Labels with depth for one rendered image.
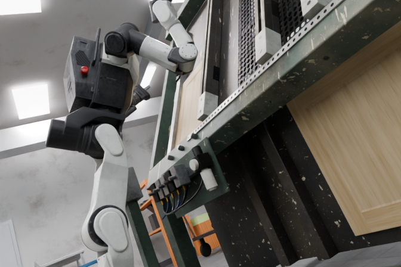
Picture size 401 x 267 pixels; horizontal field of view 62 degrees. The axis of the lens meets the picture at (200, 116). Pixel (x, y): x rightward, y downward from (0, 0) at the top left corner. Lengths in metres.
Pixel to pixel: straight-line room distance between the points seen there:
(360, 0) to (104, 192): 1.03
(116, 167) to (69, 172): 7.36
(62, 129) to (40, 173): 7.34
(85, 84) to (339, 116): 0.98
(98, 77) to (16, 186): 7.32
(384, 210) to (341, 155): 0.22
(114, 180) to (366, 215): 0.91
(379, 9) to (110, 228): 1.04
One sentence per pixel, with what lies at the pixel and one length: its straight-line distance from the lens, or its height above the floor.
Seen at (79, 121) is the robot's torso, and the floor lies 1.03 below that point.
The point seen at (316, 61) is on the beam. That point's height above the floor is 0.78.
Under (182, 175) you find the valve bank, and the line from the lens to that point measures 1.47.
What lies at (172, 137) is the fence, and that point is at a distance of 1.87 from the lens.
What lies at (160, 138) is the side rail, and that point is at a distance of 2.12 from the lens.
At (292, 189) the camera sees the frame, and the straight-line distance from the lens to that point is 1.41.
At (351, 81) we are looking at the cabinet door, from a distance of 1.23.
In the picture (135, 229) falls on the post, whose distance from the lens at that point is 1.87.
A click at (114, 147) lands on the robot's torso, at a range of 1.35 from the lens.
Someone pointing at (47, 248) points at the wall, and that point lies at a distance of 8.38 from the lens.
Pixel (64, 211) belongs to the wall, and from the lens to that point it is 8.47.
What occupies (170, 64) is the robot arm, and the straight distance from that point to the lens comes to 1.39.
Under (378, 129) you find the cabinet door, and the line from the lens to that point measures 1.21.
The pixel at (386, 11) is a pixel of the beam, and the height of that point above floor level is 0.77.
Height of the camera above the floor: 0.49
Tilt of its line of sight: 17 degrees up
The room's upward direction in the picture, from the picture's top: 23 degrees counter-clockwise
